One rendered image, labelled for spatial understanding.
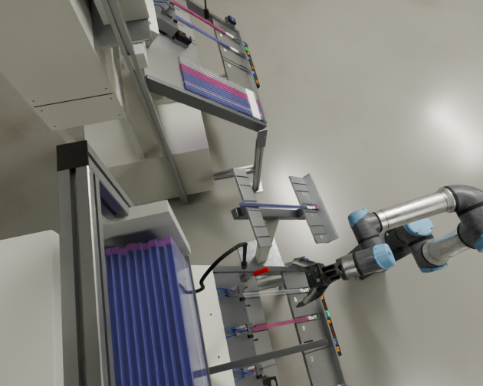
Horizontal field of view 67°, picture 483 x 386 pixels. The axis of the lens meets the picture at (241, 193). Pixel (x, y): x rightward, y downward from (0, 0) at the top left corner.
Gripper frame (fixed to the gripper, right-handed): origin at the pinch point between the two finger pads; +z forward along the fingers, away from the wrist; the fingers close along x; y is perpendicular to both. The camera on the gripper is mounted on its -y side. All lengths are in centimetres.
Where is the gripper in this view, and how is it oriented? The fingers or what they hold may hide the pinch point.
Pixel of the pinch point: (290, 285)
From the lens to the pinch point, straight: 131.4
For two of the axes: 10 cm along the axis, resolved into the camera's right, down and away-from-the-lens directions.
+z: -8.5, 3.7, 3.8
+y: -4.8, -2.4, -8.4
